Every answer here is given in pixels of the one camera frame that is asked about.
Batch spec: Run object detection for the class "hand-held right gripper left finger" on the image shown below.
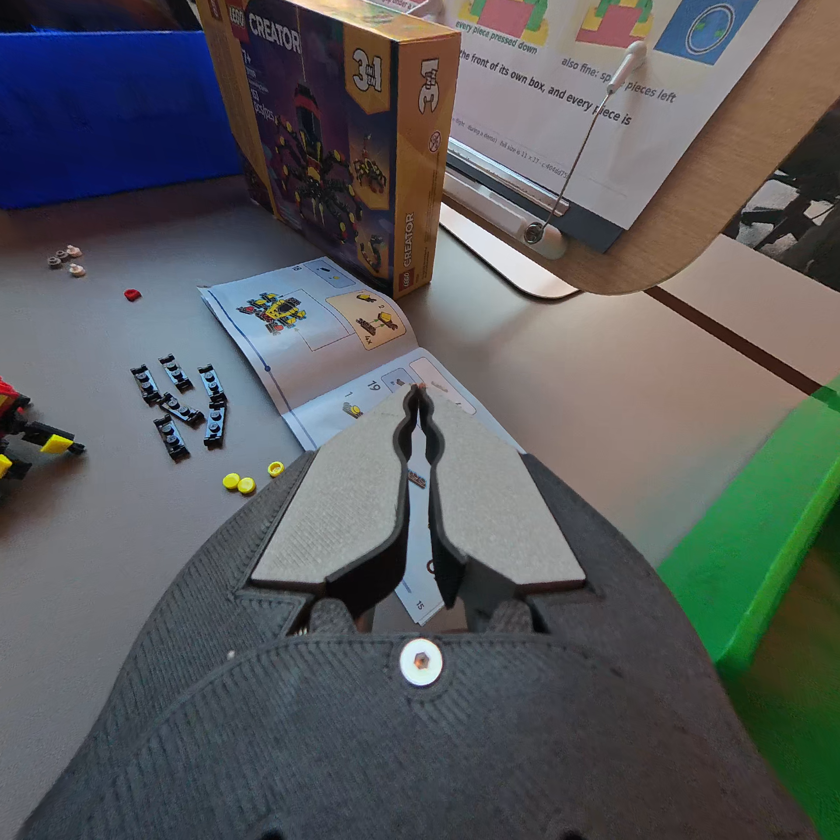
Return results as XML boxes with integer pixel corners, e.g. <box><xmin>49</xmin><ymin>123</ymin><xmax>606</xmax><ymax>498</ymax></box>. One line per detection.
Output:
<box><xmin>251</xmin><ymin>384</ymin><xmax>421</xmax><ymax>622</ymax></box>

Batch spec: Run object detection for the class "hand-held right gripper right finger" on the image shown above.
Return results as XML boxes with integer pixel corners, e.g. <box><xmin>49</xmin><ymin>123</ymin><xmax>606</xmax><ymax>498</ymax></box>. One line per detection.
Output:
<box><xmin>420</xmin><ymin>386</ymin><xmax>588</xmax><ymax>609</ymax></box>

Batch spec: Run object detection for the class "lego instruction booklet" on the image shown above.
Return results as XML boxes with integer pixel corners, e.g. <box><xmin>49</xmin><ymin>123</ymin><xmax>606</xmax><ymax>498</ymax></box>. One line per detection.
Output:
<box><xmin>197</xmin><ymin>255</ymin><xmax>527</xmax><ymax>626</ymax></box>

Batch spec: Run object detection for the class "cluster of black lego plates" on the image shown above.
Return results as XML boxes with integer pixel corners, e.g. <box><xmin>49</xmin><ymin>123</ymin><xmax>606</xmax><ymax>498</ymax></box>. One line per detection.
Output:
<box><xmin>130</xmin><ymin>353</ymin><xmax>229</xmax><ymax>463</ymax></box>

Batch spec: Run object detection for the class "black yellow red lego model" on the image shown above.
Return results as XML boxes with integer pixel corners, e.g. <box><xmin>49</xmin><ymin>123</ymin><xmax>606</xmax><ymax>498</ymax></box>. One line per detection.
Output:
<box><xmin>0</xmin><ymin>375</ymin><xmax>88</xmax><ymax>501</ymax></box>

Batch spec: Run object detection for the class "colourful lego set box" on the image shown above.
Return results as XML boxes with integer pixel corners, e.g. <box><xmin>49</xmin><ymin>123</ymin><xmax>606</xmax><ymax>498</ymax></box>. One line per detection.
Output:
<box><xmin>197</xmin><ymin>0</ymin><xmax>463</xmax><ymax>300</ymax></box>

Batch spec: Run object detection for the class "green plastic bin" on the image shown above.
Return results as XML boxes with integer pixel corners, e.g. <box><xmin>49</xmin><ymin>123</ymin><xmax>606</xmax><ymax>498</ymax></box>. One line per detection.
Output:
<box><xmin>656</xmin><ymin>377</ymin><xmax>840</xmax><ymax>840</ymax></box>

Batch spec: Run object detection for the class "white plastic clip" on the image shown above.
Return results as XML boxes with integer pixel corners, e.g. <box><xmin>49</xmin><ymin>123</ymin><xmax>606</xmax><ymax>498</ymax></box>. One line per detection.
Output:
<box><xmin>524</xmin><ymin>222</ymin><xmax>569</xmax><ymax>261</ymax></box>

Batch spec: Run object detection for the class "curved wooden board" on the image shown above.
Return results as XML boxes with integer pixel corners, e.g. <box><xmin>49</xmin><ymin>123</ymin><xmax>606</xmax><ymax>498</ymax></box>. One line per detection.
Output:
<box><xmin>558</xmin><ymin>0</ymin><xmax>840</xmax><ymax>298</ymax></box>

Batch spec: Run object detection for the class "white instruction poster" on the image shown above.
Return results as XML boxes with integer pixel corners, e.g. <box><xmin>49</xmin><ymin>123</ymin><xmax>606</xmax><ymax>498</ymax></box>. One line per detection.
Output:
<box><xmin>430</xmin><ymin>0</ymin><xmax>803</xmax><ymax>232</ymax></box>

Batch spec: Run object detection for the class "black office chair base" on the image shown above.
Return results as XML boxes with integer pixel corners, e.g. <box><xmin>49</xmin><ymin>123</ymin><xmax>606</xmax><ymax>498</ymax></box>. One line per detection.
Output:
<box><xmin>722</xmin><ymin>98</ymin><xmax>840</xmax><ymax>277</ymax></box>

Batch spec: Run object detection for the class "blue plastic bin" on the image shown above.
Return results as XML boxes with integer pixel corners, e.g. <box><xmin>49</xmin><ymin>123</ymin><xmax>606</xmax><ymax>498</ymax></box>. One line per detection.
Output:
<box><xmin>0</xmin><ymin>29</ymin><xmax>245</xmax><ymax>212</ymax></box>

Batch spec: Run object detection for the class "silver metal rail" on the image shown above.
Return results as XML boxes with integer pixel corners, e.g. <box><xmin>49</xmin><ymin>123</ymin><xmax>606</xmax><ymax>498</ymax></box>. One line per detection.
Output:
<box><xmin>445</xmin><ymin>138</ymin><xmax>571</xmax><ymax>217</ymax></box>

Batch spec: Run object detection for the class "white pin with wire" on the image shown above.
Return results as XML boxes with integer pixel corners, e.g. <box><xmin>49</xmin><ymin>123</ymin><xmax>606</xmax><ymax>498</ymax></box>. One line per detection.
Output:
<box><xmin>525</xmin><ymin>41</ymin><xmax>649</xmax><ymax>244</ymax></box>

